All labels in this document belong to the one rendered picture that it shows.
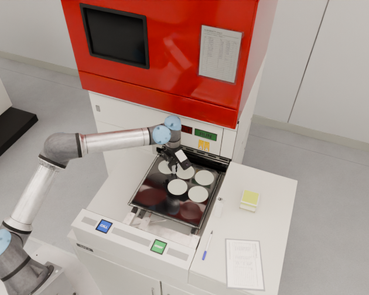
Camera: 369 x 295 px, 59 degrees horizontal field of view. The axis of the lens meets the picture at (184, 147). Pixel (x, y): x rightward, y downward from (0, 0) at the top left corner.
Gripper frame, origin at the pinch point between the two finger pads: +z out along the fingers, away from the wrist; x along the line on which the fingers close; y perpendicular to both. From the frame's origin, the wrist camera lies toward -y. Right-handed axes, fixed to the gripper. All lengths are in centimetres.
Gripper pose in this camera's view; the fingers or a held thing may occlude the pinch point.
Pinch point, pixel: (176, 172)
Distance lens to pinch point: 171.1
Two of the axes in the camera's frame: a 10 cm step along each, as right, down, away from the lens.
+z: -0.2, 6.9, 7.2
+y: -6.7, -5.4, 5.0
